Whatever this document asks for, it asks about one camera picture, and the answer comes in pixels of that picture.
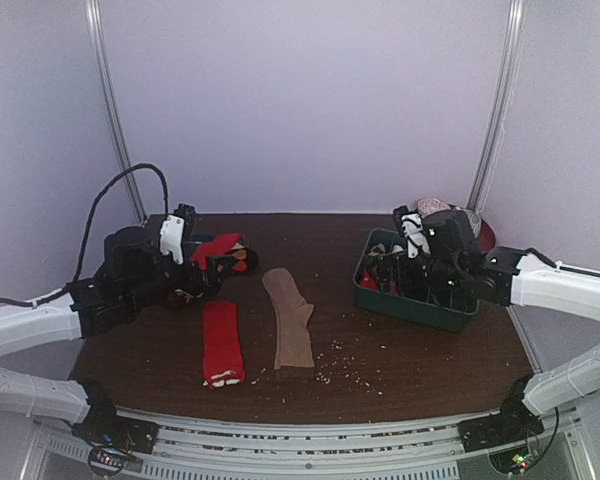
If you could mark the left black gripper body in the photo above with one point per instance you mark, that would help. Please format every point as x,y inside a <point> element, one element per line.
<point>190,284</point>

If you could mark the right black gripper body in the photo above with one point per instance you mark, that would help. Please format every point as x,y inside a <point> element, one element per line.
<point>397,267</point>

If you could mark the tan ribbed sock pair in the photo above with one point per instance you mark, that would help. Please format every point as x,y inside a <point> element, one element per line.
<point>293,358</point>

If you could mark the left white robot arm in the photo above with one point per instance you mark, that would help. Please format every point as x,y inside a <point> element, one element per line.
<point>143,266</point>

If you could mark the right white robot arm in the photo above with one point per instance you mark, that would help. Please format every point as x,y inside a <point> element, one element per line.
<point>508,276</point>

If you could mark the dark red plate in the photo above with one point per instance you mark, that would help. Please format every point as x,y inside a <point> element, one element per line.
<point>486,238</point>

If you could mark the striped grey cup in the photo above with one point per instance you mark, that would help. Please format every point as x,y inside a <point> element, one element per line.
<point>474,221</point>

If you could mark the red white sock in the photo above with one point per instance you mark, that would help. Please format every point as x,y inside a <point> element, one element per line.
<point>219,246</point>

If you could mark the green divided organizer tray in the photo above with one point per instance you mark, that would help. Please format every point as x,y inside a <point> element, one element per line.
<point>383,284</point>

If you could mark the argyle black orange sock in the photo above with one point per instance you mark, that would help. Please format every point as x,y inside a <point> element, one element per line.
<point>246,260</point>

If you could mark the red folded sock pair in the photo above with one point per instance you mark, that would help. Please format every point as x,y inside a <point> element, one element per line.
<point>223,363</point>

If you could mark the left circuit board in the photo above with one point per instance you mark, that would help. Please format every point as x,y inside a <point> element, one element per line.
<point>107,461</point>

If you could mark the circuit board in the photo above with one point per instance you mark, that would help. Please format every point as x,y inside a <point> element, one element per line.
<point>107,461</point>
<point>513,462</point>

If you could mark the right circuit board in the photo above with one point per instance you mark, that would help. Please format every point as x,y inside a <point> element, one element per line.
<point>513,462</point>

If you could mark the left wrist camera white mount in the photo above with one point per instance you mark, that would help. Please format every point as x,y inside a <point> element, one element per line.
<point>170,238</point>

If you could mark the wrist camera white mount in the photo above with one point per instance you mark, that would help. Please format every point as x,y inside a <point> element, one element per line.
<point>416,240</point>
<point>170,238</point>

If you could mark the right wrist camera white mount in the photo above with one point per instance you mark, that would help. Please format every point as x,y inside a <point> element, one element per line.
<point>416,240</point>

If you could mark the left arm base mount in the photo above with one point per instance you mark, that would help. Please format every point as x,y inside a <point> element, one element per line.
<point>103,425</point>

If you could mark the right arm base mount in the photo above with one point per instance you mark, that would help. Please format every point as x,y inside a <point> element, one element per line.
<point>514,422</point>

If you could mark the right aluminium frame post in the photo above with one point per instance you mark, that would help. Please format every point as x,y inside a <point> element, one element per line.
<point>505,85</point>

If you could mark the aluminium frame post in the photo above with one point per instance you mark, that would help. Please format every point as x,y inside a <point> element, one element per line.
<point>505,85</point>
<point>96,31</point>

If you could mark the front aluminium rail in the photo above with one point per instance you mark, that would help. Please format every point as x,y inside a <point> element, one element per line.
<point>194,448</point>

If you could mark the left aluminium frame post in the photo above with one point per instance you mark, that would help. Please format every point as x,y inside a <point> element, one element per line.
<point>96,31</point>

